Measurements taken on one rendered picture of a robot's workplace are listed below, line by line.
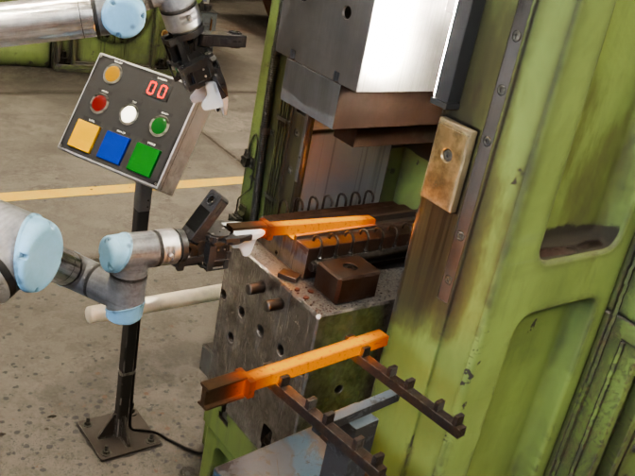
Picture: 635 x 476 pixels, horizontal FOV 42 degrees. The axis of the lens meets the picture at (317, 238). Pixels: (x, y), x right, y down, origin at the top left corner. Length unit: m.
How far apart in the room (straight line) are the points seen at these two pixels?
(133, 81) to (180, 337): 1.33
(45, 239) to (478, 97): 0.82
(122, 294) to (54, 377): 1.37
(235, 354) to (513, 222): 0.81
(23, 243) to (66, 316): 2.05
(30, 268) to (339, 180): 1.04
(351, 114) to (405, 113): 0.15
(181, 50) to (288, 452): 0.85
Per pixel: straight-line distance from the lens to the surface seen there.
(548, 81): 1.51
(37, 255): 1.34
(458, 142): 1.62
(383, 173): 2.24
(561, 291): 1.80
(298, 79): 1.81
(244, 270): 1.94
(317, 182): 2.11
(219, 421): 2.19
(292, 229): 1.85
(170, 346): 3.21
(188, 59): 1.72
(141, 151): 2.13
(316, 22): 1.76
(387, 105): 1.79
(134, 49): 6.65
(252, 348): 1.96
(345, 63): 1.68
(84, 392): 2.95
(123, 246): 1.63
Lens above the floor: 1.77
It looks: 24 degrees down
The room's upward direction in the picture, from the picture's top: 11 degrees clockwise
